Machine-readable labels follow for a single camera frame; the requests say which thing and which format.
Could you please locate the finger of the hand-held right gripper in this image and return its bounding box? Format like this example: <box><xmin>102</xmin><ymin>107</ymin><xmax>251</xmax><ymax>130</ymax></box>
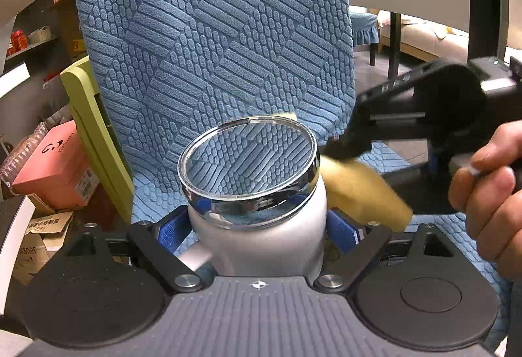
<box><xmin>325</xmin><ymin>69</ymin><xmax>430</xmax><ymax>163</ymax></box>
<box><xmin>383</xmin><ymin>161</ymin><xmax>453</xmax><ymax>216</ymax></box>

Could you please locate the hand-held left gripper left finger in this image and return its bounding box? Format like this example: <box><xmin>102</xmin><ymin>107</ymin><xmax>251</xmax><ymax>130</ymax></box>
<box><xmin>83</xmin><ymin>207</ymin><xmax>205</xmax><ymax>295</ymax></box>

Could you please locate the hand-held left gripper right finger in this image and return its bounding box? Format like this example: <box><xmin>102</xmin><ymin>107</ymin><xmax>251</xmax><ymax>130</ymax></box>
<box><xmin>313</xmin><ymin>209</ymin><xmax>454</xmax><ymax>294</ymax></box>

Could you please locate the yellow sponge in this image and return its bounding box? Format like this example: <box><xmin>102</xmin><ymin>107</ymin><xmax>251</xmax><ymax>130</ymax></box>
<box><xmin>281</xmin><ymin>112</ymin><xmax>414</xmax><ymax>229</ymax></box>

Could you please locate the person's right hand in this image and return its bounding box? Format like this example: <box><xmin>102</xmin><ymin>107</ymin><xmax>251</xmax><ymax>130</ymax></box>
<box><xmin>448</xmin><ymin>122</ymin><xmax>522</xmax><ymax>281</ymax></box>

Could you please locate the small blue skirted chair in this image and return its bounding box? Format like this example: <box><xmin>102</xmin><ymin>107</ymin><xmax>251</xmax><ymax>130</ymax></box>
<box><xmin>349</xmin><ymin>12</ymin><xmax>381</xmax><ymax>67</ymax></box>

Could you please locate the beige sofa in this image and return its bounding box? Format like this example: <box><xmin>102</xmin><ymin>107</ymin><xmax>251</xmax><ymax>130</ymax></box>
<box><xmin>377</xmin><ymin>9</ymin><xmax>470</xmax><ymax>65</ymax></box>

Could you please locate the green plastic chair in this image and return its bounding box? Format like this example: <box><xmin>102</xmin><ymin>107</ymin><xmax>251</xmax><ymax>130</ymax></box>
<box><xmin>60</xmin><ymin>55</ymin><xmax>136</xmax><ymax>224</ymax></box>

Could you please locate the brown printed cardboard box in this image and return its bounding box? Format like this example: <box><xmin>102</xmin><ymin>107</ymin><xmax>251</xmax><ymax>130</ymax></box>
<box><xmin>11</xmin><ymin>209</ymin><xmax>77</xmax><ymax>286</ymax></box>

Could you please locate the pink cardboard box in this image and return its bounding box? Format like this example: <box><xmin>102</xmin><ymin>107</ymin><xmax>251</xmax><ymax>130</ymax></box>
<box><xmin>11</xmin><ymin>120</ymin><xmax>101</xmax><ymax>211</ymax></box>

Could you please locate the blue textured covered chair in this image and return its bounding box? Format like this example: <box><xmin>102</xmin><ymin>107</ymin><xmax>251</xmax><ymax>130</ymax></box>
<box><xmin>66</xmin><ymin>0</ymin><xmax>512</xmax><ymax>347</ymax></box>

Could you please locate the white flat board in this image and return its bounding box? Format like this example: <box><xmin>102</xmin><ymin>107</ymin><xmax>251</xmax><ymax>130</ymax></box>
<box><xmin>0</xmin><ymin>195</ymin><xmax>37</xmax><ymax>294</ymax></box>

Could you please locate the clear bubble wrap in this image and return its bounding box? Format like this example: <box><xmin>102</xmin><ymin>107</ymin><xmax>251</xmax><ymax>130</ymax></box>
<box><xmin>0</xmin><ymin>121</ymin><xmax>50</xmax><ymax>188</ymax></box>

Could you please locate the small woven basket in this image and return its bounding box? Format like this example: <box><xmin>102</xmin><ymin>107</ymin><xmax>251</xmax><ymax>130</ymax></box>
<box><xmin>28</xmin><ymin>25</ymin><xmax>53</xmax><ymax>44</ymax></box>

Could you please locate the red jar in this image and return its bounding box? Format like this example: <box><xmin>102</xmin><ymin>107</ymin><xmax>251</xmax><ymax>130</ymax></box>
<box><xmin>10</xmin><ymin>29</ymin><xmax>29</xmax><ymax>53</ymax></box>

